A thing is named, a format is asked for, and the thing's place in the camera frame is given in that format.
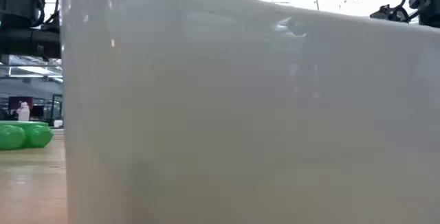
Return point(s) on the grey plastic bin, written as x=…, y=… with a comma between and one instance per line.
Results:
x=240, y=114

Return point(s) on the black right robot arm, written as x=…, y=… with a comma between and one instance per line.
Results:
x=428, y=4

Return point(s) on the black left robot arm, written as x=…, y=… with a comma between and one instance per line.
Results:
x=27, y=43

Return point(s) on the small white cup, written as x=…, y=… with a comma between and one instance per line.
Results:
x=58, y=123

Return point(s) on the white bottle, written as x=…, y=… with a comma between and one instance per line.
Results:
x=23, y=112

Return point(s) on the dark red monitor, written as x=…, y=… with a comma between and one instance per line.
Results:
x=15, y=102

